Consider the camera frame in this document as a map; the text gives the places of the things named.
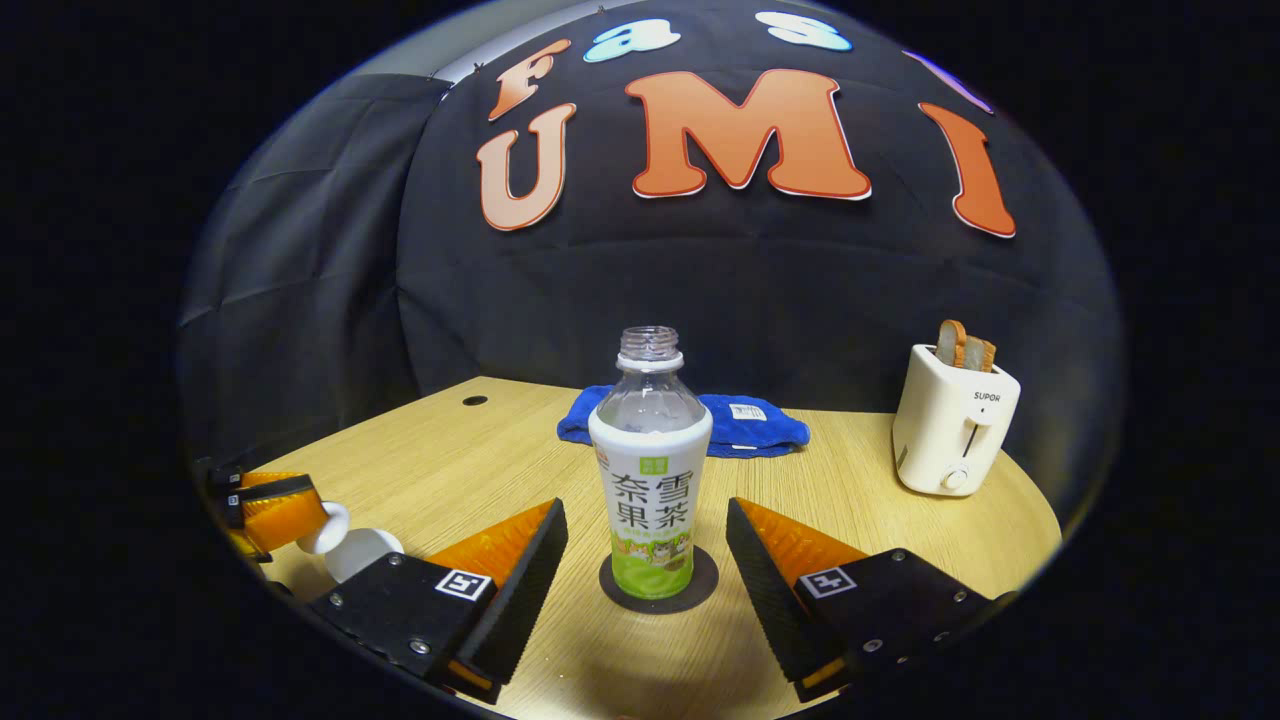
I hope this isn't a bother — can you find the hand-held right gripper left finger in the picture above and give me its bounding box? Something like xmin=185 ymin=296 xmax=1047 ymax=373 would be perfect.
xmin=308 ymin=497 xmax=569 ymax=704

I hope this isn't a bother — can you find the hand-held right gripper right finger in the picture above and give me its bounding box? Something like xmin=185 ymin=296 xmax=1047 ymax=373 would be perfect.
xmin=726 ymin=497 xmax=1019 ymax=704

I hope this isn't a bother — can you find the dark round coaster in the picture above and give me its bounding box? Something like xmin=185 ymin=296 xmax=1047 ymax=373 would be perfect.
xmin=598 ymin=545 xmax=720 ymax=614

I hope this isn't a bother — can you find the white teacup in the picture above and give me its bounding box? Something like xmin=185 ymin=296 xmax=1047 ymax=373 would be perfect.
xmin=322 ymin=527 xmax=406 ymax=586

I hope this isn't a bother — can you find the clear water bottle green label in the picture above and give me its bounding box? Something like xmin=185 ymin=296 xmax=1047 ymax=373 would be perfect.
xmin=588 ymin=326 xmax=714 ymax=601

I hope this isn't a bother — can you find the blue towel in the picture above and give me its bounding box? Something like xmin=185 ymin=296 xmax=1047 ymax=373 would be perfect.
xmin=556 ymin=385 xmax=812 ymax=459

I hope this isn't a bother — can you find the white toaster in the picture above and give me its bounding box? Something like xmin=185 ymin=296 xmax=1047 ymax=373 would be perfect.
xmin=892 ymin=344 xmax=1022 ymax=497

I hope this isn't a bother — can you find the black backdrop cloth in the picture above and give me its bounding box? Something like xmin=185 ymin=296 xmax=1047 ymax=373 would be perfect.
xmin=180 ymin=0 xmax=1126 ymax=521

